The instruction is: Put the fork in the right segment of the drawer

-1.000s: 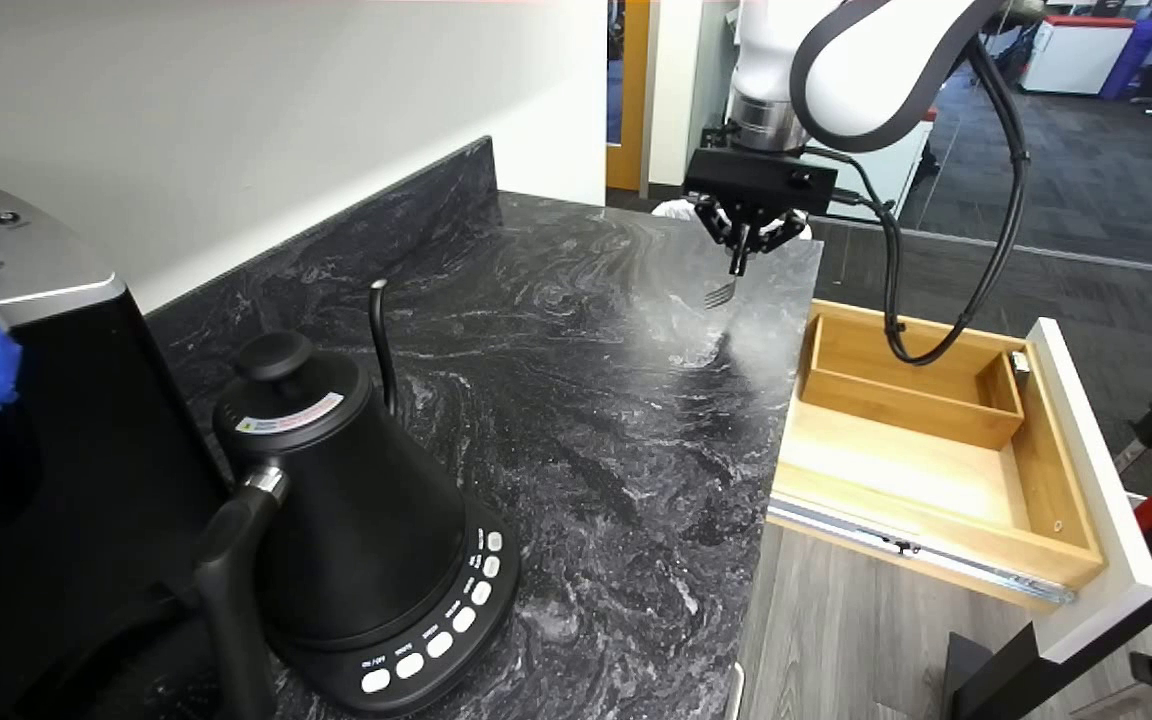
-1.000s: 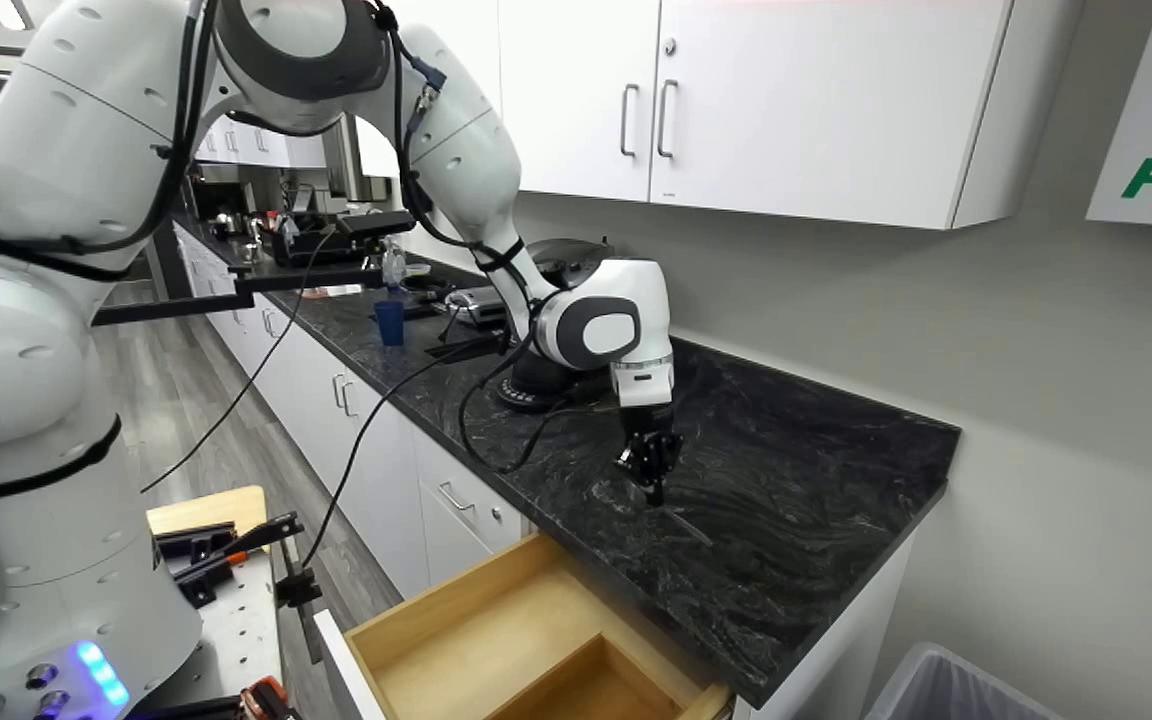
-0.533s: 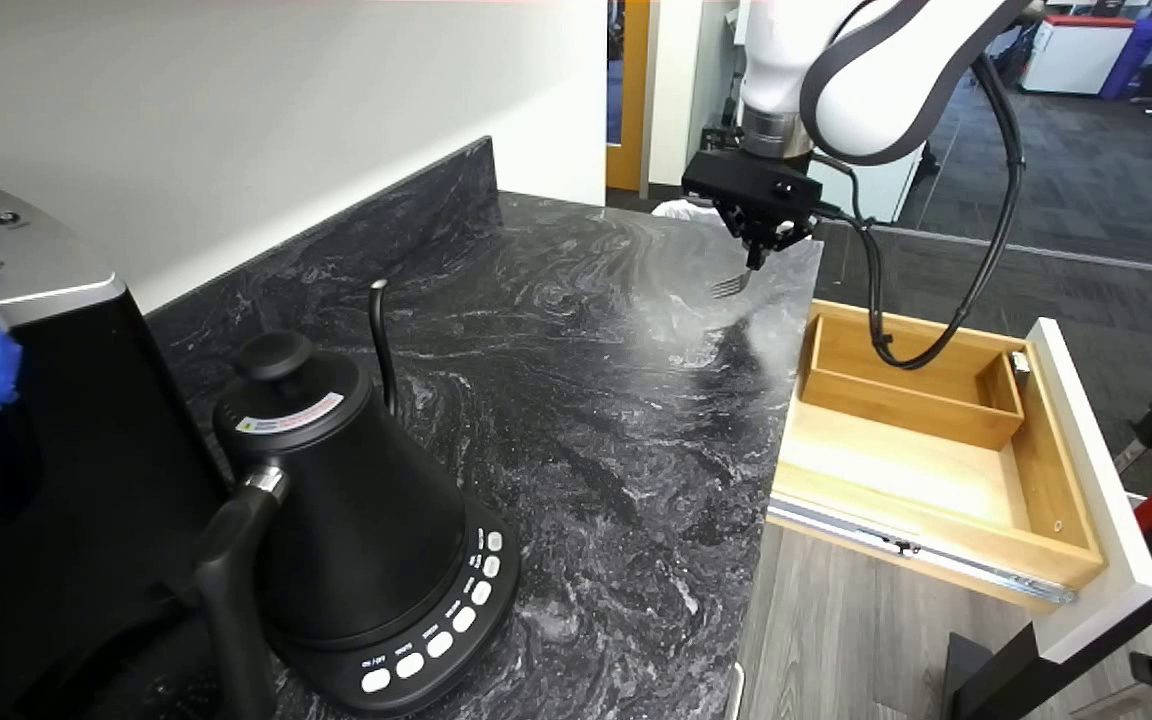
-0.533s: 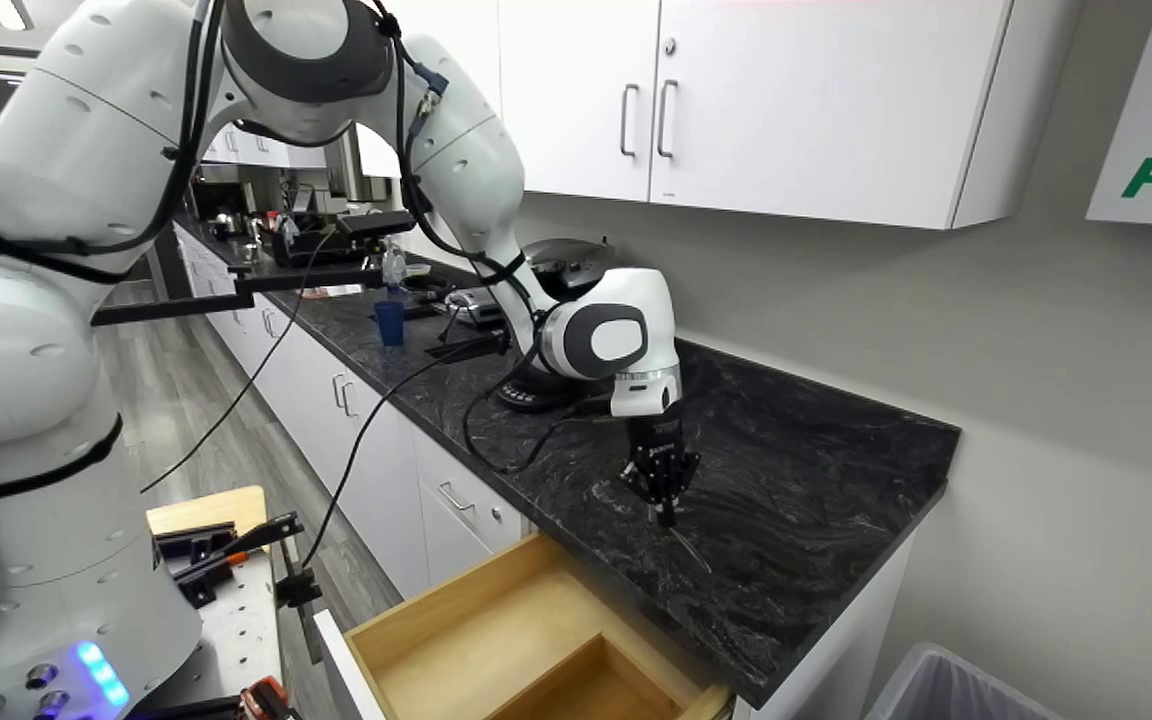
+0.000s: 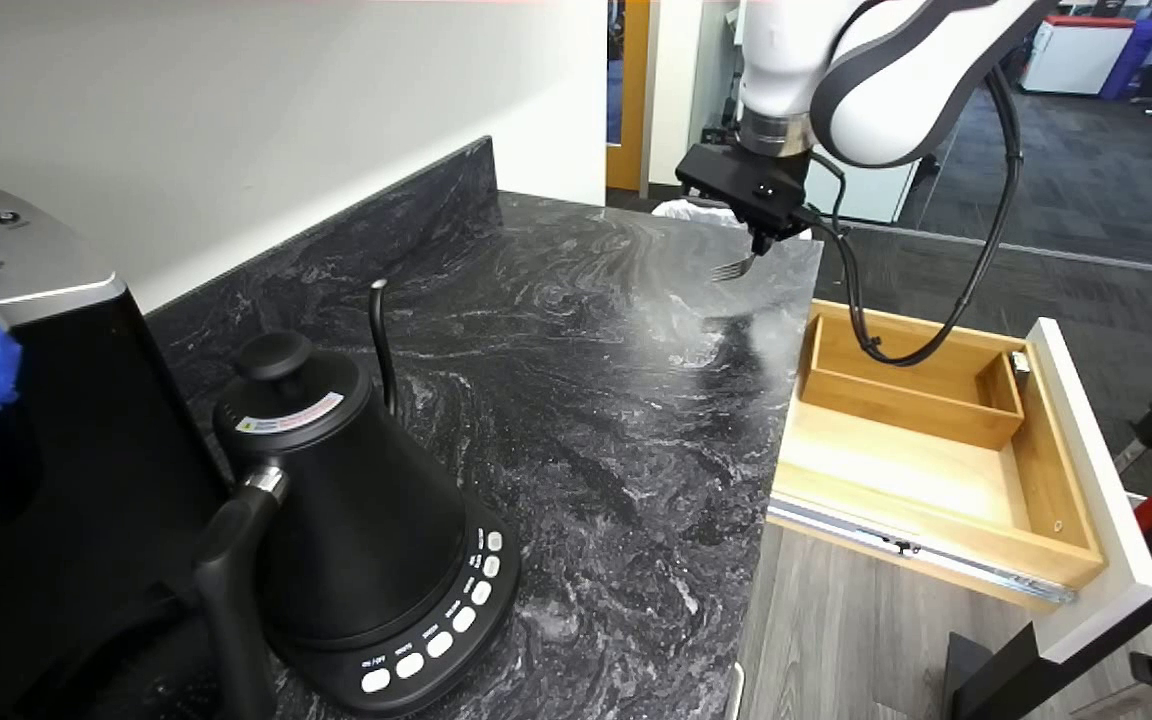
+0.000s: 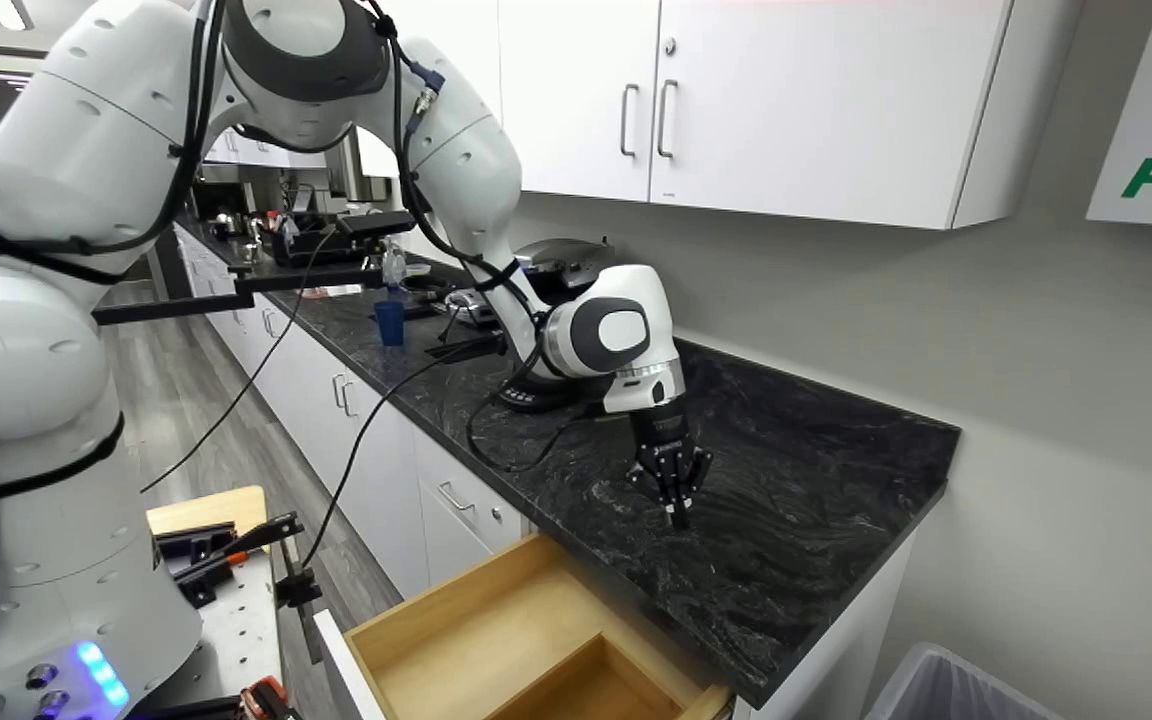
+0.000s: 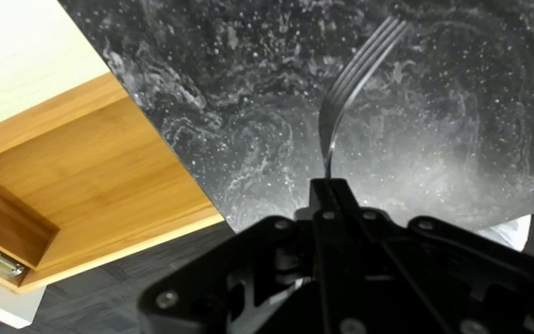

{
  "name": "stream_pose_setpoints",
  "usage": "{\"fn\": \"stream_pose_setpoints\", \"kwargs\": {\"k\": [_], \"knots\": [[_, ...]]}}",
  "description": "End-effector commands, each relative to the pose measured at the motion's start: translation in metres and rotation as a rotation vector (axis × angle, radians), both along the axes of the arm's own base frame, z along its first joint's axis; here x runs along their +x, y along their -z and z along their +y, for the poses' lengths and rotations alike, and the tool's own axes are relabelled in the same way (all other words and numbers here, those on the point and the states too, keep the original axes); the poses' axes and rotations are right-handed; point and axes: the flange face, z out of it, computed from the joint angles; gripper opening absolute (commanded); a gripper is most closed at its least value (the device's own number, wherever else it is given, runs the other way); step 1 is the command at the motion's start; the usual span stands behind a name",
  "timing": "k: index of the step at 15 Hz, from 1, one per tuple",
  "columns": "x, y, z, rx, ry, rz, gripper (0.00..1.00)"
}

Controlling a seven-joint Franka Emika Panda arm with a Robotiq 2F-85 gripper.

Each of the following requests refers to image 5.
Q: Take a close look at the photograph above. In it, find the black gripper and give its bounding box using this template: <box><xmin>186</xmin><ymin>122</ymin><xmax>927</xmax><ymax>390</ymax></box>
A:
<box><xmin>715</xmin><ymin>193</ymin><xmax>813</xmax><ymax>287</ymax></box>

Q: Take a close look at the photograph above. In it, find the wooden drawer divider insert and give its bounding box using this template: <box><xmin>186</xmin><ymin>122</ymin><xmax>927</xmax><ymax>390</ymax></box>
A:
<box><xmin>798</xmin><ymin>307</ymin><xmax>1031</xmax><ymax>453</ymax></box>

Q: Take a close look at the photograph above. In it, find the wooden drawer with white front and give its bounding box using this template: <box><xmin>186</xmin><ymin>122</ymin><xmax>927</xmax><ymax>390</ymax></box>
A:
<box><xmin>766</xmin><ymin>294</ymin><xmax>1152</xmax><ymax>672</ymax></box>

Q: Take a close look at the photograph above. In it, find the trash bin with white liner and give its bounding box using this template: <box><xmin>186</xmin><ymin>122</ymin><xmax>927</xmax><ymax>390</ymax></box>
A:
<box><xmin>648</xmin><ymin>193</ymin><xmax>824</xmax><ymax>247</ymax></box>

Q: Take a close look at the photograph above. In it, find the white cabinet with red top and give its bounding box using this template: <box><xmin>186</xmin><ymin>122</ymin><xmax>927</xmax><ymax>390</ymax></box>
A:
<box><xmin>1019</xmin><ymin>8</ymin><xmax>1140</xmax><ymax>98</ymax></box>

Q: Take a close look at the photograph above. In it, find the black kettle base with buttons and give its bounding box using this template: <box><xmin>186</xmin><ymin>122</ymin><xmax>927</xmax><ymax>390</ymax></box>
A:
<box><xmin>256</xmin><ymin>516</ymin><xmax>524</xmax><ymax>720</ymax></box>

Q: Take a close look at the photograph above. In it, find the black gooseneck kettle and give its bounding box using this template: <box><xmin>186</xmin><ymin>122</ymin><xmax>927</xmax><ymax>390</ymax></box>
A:
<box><xmin>187</xmin><ymin>277</ymin><xmax>477</xmax><ymax>720</ymax></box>

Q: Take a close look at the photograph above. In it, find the black and silver coffee machine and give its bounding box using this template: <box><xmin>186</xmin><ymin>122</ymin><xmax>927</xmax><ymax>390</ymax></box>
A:
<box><xmin>0</xmin><ymin>162</ymin><xmax>245</xmax><ymax>720</ymax></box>

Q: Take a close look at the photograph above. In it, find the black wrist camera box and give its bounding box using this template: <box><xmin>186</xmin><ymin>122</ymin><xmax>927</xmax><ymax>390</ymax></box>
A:
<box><xmin>671</xmin><ymin>127</ymin><xmax>824</xmax><ymax>228</ymax></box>

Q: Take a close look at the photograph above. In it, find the wooden door frame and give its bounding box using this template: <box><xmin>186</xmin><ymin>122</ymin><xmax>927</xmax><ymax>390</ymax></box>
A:
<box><xmin>604</xmin><ymin>0</ymin><xmax>657</xmax><ymax>198</ymax></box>

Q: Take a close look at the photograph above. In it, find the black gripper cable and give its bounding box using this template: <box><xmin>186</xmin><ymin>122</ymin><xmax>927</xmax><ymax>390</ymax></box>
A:
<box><xmin>807</xmin><ymin>70</ymin><xmax>1030</xmax><ymax>370</ymax></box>

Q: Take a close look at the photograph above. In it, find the black metal stand frame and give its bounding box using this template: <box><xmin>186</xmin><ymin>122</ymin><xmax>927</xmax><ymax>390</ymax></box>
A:
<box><xmin>941</xmin><ymin>453</ymin><xmax>1152</xmax><ymax>720</ymax></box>

